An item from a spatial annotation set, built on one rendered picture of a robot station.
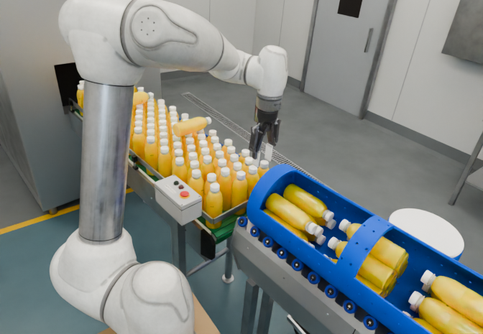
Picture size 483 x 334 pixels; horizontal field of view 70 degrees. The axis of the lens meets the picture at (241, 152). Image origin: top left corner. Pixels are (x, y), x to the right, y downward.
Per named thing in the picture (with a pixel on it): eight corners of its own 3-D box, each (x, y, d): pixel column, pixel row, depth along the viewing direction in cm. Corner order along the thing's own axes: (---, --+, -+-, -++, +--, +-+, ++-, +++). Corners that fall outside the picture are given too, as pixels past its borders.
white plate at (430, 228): (374, 215, 144) (374, 217, 145) (426, 264, 122) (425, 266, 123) (425, 202, 154) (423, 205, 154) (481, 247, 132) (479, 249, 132)
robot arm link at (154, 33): (231, 19, 69) (175, 10, 74) (181, -14, 53) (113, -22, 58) (217, 83, 72) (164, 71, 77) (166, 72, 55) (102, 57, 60)
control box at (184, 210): (182, 226, 136) (181, 206, 131) (155, 201, 148) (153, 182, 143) (202, 215, 142) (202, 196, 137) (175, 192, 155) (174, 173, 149)
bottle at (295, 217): (269, 210, 138) (307, 237, 127) (263, 205, 132) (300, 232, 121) (279, 196, 139) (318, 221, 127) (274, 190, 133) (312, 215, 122)
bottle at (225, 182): (233, 204, 165) (236, 172, 156) (226, 212, 160) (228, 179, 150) (221, 199, 168) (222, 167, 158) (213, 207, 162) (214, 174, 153)
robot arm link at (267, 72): (289, 90, 121) (255, 82, 126) (296, 46, 113) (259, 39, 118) (278, 100, 113) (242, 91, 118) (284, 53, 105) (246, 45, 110)
